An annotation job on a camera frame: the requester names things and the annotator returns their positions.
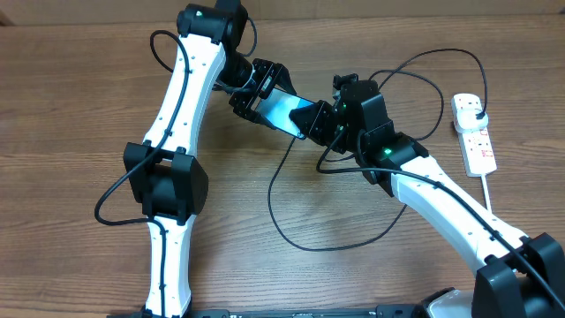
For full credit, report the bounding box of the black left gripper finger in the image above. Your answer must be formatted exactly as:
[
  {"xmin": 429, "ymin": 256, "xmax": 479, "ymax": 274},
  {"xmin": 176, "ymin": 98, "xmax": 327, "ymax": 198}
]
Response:
[
  {"xmin": 274, "ymin": 64, "xmax": 297, "ymax": 95},
  {"xmin": 229, "ymin": 95, "xmax": 276, "ymax": 130}
]

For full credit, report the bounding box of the blue Galaxy smartphone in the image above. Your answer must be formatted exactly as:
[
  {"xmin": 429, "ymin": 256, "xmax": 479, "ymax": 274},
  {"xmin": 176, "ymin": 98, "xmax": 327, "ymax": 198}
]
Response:
[{"xmin": 255, "ymin": 88, "xmax": 313, "ymax": 140}]

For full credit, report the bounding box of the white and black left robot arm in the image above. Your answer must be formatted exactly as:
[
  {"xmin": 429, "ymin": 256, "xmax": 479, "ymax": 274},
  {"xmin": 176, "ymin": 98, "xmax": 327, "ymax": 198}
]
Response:
[{"xmin": 124, "ymin": 1, "xmax": 303, "ymax": 317}]

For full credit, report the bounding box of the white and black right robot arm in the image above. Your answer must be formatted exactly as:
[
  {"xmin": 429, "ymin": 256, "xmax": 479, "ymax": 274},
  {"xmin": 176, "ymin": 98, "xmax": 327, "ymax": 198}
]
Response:
[{"xmin": 290, "ymin": 80, "xmax": 564, "ymax": 317}]

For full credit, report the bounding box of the white charger plug adapter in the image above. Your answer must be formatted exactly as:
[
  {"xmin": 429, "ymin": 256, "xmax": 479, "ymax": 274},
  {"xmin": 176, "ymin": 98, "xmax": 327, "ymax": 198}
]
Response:
[{"xmin": 455, "ymin": 110, "xmax": 489, "ymax": 133}]

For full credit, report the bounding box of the white power strip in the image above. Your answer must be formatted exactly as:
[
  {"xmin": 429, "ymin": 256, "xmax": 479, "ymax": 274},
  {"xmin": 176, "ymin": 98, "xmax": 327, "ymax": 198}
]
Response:
[{"xmin": 451, "ymin": 93, "xmax": 497, "ymax": 177}]

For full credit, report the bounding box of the black charger cable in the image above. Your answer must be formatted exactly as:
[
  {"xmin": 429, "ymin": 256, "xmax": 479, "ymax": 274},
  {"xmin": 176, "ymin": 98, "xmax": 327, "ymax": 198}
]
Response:
[{"xmin": 267, "ymin": 48, "xmax": 489, "ymax": 253}]

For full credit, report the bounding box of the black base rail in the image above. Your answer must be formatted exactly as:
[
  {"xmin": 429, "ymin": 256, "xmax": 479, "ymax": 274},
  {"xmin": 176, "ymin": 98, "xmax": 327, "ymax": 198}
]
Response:
[{"xmin": 189, "ymin": 304, "xmax": 428, "ymax": 318}]

